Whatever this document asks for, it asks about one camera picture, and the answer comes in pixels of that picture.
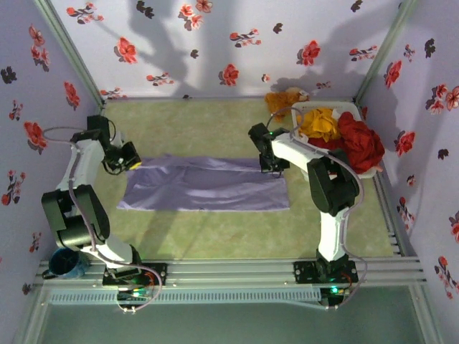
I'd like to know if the purple t-shirt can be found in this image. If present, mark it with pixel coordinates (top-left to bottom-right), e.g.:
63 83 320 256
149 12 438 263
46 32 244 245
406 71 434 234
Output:
116 153 290 212

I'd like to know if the aluminium corner post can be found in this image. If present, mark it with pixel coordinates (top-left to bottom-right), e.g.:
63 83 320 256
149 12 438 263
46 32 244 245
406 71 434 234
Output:
354 0 420 105
34 0 107 108

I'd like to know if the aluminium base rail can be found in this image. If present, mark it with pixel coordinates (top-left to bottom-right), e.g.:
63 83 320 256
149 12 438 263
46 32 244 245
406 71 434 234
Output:
34 256 427 287

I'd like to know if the brown plush toy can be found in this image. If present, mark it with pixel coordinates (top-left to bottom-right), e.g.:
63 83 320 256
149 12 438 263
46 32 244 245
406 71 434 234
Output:
264 87 310 123

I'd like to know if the white plastic laundry basket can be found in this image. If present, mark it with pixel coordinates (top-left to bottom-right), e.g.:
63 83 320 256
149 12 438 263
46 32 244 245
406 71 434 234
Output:
290 101 383 181

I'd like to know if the orange t-shirt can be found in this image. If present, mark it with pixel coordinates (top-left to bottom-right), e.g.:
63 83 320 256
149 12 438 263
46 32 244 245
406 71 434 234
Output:
297 108 341 141

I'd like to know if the blue mug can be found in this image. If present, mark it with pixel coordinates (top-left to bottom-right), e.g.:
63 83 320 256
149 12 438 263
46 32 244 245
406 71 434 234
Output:
42 247 90 280

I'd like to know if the red t-shirt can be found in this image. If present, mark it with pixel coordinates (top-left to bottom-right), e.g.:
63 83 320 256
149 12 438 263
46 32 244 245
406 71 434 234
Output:
307 111 386 176

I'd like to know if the left arm lilac cable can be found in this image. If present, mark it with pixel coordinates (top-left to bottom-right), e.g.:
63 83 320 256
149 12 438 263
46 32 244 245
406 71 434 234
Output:
42 127 164 315

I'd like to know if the grey slotted cable duct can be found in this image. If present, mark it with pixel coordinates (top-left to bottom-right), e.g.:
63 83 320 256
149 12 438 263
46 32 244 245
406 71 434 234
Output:
48 288 322 305

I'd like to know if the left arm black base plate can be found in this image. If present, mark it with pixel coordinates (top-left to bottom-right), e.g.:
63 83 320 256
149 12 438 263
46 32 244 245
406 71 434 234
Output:
103 262 169 287

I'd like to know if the circuit board green light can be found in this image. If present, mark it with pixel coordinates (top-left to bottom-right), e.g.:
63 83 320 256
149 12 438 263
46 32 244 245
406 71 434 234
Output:
117 287 152 302
321 285 351 299

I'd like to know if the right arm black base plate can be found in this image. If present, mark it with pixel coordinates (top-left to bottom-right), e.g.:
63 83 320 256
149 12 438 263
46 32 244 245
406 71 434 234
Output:
293 260 359 285

